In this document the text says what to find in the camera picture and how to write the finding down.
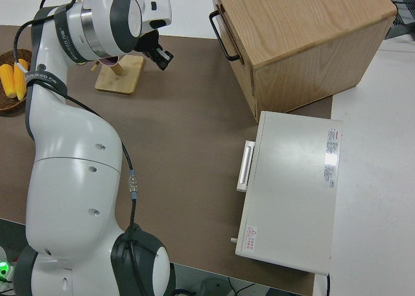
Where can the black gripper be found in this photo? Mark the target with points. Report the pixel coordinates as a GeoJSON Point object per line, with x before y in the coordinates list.
{"type": "Point", "coordinates": [149, 42]}

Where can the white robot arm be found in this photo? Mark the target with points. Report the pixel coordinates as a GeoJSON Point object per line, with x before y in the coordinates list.
{"type": "Point", "coordinates": [71, 179]}

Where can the wooden mug tree stand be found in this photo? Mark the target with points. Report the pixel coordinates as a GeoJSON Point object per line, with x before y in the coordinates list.
{"type": "Point", "coordinates": [120, 80]}

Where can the pink mug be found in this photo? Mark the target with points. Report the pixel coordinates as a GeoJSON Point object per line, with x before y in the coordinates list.
{"type": "Point", "coordinates": [108, 61]}

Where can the yellow corn cob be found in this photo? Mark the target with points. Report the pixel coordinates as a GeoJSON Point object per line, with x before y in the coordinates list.
{"type": "Point", "coordinates": [20, 82]}
{"type": "Point", "coordinates": [7, 80]}

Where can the wooden cabinet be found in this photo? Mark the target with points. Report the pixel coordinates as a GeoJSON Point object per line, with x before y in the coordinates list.
{"type": "Point", "coordinates": [308, 40]}

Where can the round wicker basket tray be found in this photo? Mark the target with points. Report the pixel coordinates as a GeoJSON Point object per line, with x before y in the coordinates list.
{"type": "Point", "coordinates": [8, 106]}

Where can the white toaster oven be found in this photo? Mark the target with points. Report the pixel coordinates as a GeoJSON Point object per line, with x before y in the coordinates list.
{"type": "Point", "coordinates": [291, 192]}

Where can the white device with green light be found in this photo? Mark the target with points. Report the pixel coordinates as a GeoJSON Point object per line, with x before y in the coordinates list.
{"type": "Point", "coordinates": [4, 267]}

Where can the black metal frame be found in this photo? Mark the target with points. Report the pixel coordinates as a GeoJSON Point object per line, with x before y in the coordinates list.
{"type": "Point", "coordinates": [403, 4]}

